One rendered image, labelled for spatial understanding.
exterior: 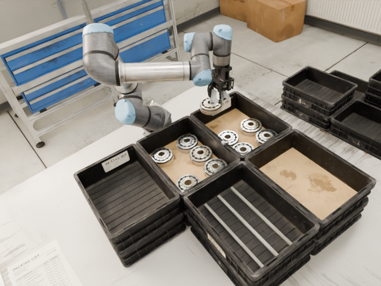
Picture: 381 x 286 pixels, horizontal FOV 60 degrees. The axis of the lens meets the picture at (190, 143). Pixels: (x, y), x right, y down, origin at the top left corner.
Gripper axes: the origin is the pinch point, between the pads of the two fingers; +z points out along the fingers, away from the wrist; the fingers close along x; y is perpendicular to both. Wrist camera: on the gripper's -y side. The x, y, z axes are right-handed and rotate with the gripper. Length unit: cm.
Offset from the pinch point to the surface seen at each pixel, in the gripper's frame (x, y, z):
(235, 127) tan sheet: 9.5, 4.8, 16.1
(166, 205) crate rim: -46, 31, 13
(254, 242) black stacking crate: -26, 57, 21
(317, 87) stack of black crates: 111, -20, 37
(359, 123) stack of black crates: 111, 17, 48
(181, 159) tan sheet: -23.3, 5.4, 20.3
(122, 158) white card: -47, -8, 18
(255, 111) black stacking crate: 18.9, 8.1, 8.3
